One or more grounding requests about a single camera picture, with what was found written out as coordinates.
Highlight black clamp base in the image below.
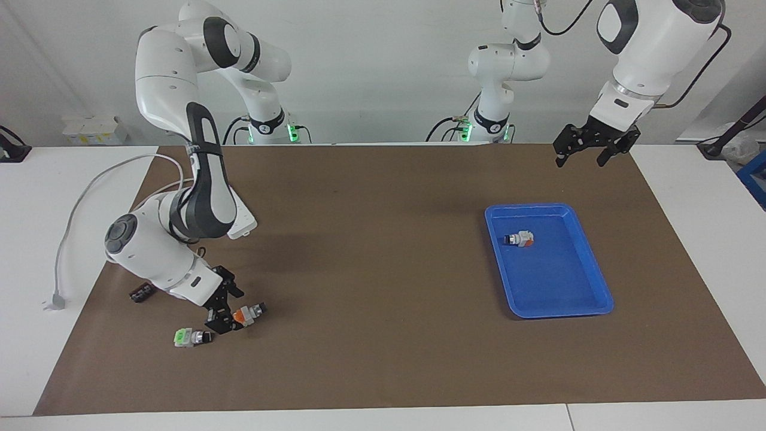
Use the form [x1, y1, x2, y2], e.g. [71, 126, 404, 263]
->
[0, 126, 32, 163]

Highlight white power cable with plug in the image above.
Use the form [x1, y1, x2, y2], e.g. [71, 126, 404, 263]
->
[42, 153, 198, 312]

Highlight black left base cable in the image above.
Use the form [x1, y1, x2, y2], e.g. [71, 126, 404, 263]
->
[426, 117, 473, 142]

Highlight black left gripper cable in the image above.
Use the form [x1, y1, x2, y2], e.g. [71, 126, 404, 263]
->
[534, 0, 732, 110]

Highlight blue plastic tray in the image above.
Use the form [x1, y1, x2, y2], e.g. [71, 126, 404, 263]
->
[484, 203, 615, 319]

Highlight white selector switch orange block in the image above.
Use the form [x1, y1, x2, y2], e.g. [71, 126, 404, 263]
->
[233, 302, 268, 327]

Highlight clear plastic bag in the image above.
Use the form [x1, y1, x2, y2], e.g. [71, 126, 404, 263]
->
[721, 123, 762, 165]

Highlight white cardboard box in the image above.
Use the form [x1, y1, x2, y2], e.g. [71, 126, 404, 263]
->
[62, 115, 128, 146]

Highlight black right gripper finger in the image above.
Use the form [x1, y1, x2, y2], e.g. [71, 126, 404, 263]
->
[203, 306, 239, 335]
[218, 265, 246, 312]

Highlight black right base cable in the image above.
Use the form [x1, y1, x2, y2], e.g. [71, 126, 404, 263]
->
[223, 117, 251, 144]

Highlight blue crate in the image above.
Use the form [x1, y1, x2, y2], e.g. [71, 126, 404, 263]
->
[736, 150, 766, 211]

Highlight black base cable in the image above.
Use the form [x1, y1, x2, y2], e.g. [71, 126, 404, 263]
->
[426, 117, 473, 142]
[223, 117, 251, 144]

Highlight brown table mat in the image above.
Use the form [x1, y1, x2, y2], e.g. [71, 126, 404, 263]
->
[33, 142, 766, 417]

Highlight white selector switch green block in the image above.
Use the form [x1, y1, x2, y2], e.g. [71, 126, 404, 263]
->
[174, 327, 213, 348]

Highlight white power strip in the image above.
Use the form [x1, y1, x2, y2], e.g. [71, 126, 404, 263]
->
[229, 189, 259, 240]

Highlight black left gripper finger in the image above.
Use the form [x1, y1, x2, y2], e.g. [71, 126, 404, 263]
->
[597, 126, 641, 167]
[552, 123, 599, 168]

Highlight black stand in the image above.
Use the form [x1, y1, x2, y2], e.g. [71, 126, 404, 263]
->
[697, 95, 766, 160]

